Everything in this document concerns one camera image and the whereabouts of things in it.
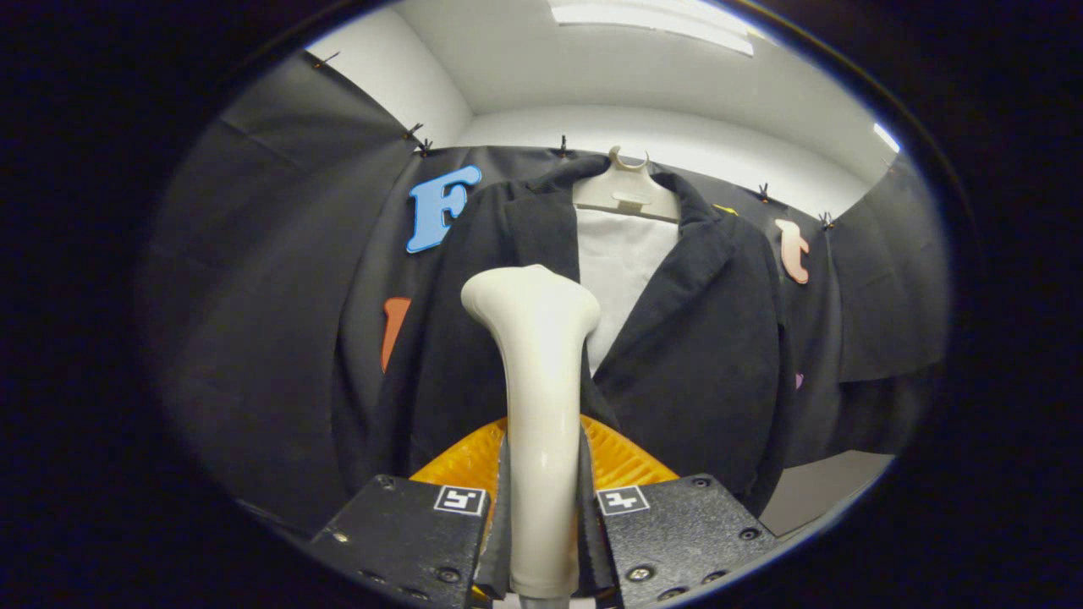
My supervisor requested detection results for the white clothes hanger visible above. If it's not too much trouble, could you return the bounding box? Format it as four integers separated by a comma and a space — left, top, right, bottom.
573, 145, 680, 223

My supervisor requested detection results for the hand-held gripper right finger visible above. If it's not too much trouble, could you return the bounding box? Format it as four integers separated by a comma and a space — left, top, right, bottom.
578, 413, 783, 608

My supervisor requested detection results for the black backdrop cloth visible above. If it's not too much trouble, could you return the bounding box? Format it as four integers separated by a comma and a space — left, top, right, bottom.
140, 51, 953, 534

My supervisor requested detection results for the grey cabinet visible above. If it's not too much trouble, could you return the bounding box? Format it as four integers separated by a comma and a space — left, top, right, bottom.
757, 450, 896, 538

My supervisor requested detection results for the black suit jacket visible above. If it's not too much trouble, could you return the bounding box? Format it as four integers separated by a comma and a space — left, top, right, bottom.
330, 155, 796, 517

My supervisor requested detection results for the white shirt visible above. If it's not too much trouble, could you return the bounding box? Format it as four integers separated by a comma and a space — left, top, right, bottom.
578, 206, 680, 376

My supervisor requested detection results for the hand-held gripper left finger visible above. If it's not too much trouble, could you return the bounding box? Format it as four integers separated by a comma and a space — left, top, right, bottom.
309, 414, 513, 608

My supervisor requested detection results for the white garment steamer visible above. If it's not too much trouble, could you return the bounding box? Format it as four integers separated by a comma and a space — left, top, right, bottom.
460, 265, 602, 609

